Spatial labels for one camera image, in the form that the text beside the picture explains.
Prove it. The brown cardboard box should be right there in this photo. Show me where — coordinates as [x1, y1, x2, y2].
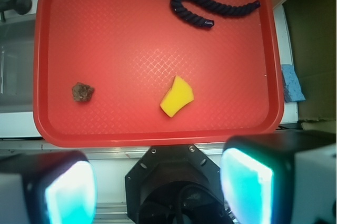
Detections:
[283, 0, 336, 123]

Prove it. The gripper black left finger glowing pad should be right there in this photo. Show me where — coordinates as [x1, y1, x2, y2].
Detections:
[1, 150, 97, 223]

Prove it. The yellow sponge piece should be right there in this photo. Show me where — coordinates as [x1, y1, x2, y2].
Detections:
[160, 75, 194, 118]

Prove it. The dark navy rope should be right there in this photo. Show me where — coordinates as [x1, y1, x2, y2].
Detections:
[170, 0, 261, 30]

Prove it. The brown rock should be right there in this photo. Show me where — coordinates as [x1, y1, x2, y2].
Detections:
[72, 82, 95, 102]

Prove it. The grey sink basin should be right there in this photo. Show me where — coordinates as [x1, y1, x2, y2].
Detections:
[1, 15, 36, 113]

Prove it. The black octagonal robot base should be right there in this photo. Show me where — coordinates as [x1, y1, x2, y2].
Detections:
[125, 145, 234, 223]

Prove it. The red plastic tray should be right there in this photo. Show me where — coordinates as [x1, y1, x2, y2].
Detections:
[33, 0, 284, 148]

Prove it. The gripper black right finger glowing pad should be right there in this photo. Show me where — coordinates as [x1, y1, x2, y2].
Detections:
[220, 130, 336, 223]

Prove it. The blue sponge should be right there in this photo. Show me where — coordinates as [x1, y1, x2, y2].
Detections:
[281, 64, 305, 103]

